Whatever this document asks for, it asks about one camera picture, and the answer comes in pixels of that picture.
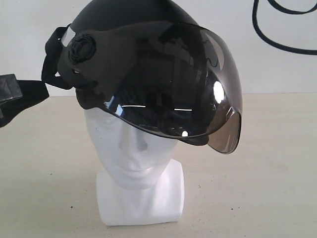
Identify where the white mannequin head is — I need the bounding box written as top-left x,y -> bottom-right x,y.
84,108 -> 185,226

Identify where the black helmet with tinted visor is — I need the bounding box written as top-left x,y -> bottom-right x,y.
41,0 -> 243,154

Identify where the black cable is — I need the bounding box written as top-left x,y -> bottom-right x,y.
251,0 -> 317,56

